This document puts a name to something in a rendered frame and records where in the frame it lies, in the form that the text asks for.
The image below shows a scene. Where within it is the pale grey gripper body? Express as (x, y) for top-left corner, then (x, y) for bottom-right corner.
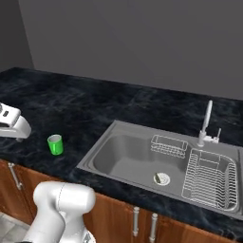
(0, 115), (33, 140)

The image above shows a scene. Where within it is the grey steel sink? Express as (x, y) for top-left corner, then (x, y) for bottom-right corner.
(76, 119), (243, 222)

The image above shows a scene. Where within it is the round sink drain strainer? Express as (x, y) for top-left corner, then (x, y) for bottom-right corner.
(153, 172), (172, 186)

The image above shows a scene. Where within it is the green mug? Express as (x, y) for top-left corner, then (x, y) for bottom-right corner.
(47, 134), (65, 157)

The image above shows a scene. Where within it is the silver tap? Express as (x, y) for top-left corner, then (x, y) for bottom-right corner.
(196, 100), (223, 148)

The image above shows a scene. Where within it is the silver cupboard handle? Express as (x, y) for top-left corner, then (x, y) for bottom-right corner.
(7, 161), (24, 191)
(132, 206), (140, 238)
(148, 212), (159, 243)

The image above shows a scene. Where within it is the small wire sink basket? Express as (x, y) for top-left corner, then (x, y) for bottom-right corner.
(149, 134), (190, 159)

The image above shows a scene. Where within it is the large wire dish rack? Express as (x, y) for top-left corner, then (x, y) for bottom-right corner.
(180, 147), (240, 213)

